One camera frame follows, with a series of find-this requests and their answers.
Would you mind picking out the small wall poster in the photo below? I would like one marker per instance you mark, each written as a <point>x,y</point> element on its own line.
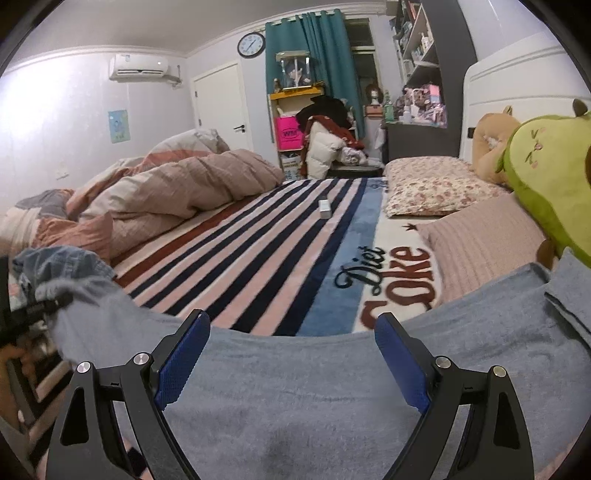
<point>119,125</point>

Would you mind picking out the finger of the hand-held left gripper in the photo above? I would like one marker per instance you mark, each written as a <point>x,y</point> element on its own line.
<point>48,306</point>

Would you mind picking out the pink toy boxes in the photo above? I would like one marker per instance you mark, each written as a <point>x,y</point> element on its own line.
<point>427,104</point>

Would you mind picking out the teal curtain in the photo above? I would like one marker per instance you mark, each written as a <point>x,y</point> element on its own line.
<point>323,55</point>

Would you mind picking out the dark grey desk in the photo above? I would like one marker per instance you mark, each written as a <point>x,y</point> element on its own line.
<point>420,141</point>

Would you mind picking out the mannequin head with wig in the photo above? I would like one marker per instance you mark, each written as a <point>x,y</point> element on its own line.
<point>374,94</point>

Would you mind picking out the green avocado plush toy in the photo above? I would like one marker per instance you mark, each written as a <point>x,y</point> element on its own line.
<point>549,170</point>

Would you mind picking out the white down jacket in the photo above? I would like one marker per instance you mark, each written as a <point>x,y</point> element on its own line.
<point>321,152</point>

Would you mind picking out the white air conditioner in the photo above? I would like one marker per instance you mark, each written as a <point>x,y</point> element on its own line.
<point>138,64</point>

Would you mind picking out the window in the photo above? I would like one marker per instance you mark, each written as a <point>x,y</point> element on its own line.
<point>362,50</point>

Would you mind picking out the brown plush toy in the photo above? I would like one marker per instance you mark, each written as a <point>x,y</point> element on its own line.
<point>487,147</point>

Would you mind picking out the pink ribbed pillow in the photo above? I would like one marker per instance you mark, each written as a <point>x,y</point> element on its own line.
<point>480,244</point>

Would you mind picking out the floral pillow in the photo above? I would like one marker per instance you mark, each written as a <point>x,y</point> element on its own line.
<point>434,187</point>

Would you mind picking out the green bottle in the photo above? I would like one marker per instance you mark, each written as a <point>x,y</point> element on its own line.
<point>388,108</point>

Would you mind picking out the person's left hand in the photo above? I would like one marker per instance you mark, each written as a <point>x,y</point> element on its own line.
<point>16,357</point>

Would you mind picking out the white bed headboard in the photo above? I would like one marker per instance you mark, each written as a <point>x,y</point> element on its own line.
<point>508,83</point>

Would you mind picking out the round wall clock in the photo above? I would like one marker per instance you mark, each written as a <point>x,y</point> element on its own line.
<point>251,45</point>

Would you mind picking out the white door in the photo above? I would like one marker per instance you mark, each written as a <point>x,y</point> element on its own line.
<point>219,101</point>

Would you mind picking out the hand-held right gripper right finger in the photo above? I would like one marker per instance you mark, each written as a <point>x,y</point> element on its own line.
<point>400,364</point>

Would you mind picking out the pink checked duvet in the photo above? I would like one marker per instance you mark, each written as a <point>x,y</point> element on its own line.
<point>184,189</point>

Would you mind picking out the yellow shelf rack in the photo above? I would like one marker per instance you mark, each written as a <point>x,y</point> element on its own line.
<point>288,95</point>

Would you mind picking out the striped printed blanket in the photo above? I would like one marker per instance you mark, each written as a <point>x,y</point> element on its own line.
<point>258,258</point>

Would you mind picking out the pink shopping bag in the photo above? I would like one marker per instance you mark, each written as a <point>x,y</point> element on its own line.
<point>288,134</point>

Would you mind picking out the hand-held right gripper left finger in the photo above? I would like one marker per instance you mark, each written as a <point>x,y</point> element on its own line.
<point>183,357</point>

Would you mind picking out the tall wall bookshelf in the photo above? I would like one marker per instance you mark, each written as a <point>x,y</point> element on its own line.
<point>443,50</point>

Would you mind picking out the grey-blue pants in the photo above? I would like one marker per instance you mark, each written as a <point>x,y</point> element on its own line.
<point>295,392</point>

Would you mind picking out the blue denim garment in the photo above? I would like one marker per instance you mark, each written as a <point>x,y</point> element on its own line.
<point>60,261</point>

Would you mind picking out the glass display case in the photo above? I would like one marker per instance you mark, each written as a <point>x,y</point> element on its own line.
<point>292,71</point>

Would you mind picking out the dark clothes pile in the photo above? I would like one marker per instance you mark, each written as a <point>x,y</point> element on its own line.
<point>325,108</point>

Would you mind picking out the small white box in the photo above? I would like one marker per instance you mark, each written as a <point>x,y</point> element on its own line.
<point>325,209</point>

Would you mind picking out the red garment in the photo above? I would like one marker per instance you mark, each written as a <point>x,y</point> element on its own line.
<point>344,134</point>

